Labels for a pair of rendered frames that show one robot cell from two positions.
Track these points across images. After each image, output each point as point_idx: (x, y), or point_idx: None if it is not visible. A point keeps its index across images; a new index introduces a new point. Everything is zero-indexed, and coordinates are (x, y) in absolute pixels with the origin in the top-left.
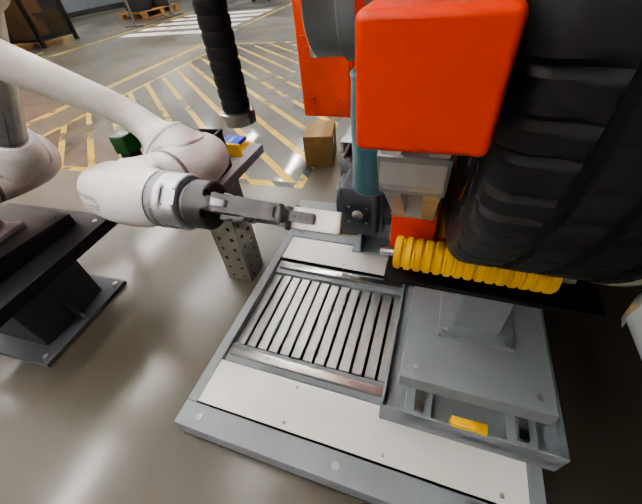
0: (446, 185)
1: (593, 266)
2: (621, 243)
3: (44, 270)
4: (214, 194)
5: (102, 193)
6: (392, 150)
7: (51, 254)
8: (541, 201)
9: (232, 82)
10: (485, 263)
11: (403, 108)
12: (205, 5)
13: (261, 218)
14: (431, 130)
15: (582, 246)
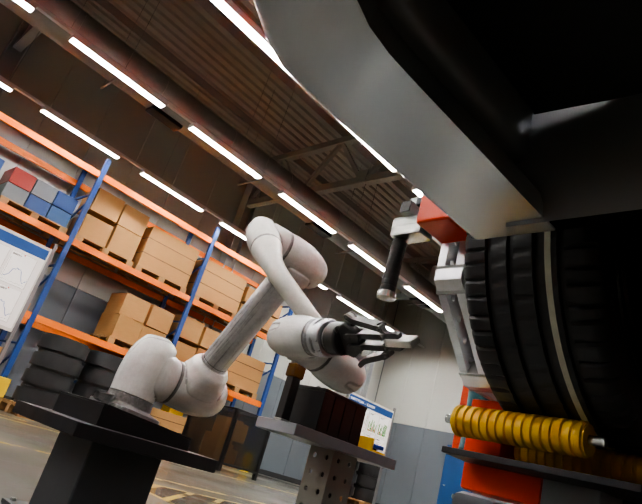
0: (464, 281)
1: (521, 300)
2: (514, 268)
3: (148, 441)
4: (351, 311)
5: (287, 319)
6: (425, 221)
7: (158, 443)
8: (480, 251)
9: (391, 275)
10: (486, 334)
11: (429, 208)
12: (395, 246)
13: (369, 324)
14: (435, 212)
15: (506, 279)
